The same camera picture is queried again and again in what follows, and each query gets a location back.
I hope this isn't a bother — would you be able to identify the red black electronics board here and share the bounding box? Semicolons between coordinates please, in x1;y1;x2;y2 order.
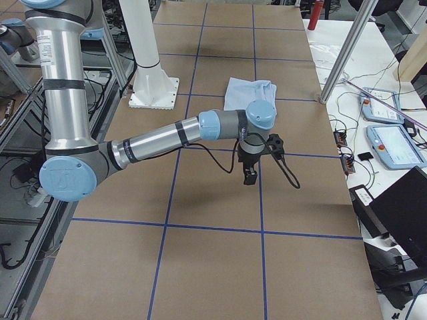
340;153;356;176
334;130;348;147

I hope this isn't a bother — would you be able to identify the white power strip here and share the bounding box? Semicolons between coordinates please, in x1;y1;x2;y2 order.
27;187;49;207

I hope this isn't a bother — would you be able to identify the black power box with label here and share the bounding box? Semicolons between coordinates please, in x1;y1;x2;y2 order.
349;185;390;237

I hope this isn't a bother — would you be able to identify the brown paper table cover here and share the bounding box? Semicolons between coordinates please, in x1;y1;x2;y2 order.
32;2;382;319

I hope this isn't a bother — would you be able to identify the light blue button shirt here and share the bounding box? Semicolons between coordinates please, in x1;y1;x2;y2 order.
224;77;277;111

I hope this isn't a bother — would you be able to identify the black monitor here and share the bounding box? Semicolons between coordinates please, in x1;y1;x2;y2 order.
370;166;427;267

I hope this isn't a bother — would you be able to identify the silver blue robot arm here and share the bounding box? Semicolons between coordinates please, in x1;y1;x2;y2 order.
24;1;277;202

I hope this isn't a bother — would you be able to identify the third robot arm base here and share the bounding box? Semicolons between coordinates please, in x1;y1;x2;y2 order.
1;18;39;62

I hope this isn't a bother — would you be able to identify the clear plastic bag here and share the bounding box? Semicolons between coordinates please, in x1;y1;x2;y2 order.
309;41;342;70

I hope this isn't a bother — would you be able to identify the lower blue teach pendant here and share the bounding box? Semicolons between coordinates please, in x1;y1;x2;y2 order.
366;124;426;170

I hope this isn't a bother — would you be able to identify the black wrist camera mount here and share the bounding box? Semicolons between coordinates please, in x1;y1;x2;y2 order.
266;134;284;160

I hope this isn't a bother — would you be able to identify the wooden beam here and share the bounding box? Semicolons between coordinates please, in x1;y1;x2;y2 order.
397;0;427;83

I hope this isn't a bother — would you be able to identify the aluminium frame post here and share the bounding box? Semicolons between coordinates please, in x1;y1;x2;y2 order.
320;0;378;104

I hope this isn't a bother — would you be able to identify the purple grabber stick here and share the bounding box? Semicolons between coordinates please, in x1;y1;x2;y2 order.
342;79;426;130

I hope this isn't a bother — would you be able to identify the upper blue teach pendant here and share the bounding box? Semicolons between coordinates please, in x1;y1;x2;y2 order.
360;87;404;125

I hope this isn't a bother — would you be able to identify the red cylinder bottle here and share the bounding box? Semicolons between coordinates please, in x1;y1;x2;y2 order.
308;0;324;31

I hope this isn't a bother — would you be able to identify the blue teach pendant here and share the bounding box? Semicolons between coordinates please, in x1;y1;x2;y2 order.
360;87;404;125
366;124;426;170

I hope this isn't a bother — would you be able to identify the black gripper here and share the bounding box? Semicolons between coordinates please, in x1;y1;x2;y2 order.
238;149;262;185

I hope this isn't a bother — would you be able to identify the small black square pad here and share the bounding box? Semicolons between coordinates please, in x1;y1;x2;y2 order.
357;152;374;161

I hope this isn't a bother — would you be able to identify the aluminium frame rack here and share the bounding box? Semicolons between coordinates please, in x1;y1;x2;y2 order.
1;17;119;319

